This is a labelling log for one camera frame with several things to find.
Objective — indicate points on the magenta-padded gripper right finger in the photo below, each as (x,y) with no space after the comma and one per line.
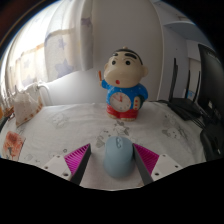
(148,159)

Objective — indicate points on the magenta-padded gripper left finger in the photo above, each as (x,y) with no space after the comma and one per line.
(77,159)

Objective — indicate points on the light blue computer mouse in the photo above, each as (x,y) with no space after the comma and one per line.
(118,158)

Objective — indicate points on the white cartoon-print tablecloth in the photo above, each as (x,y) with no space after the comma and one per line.
(73,123)

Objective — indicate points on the black router with antennas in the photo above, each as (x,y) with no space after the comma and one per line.
(183,108)

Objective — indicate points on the black box device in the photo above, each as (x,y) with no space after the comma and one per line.
(213,145)

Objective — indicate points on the large white conch shell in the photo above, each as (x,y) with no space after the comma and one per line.
(26,106)

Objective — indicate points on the cartoon boy clock figurine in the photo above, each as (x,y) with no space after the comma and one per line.
(123,86)

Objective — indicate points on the black monitor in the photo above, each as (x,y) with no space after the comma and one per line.
(211,83)

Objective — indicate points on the white star-print curtain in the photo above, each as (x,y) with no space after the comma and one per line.
(50,46)

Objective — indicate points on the white wall shelf unit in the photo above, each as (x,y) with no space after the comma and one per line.
(176,30)

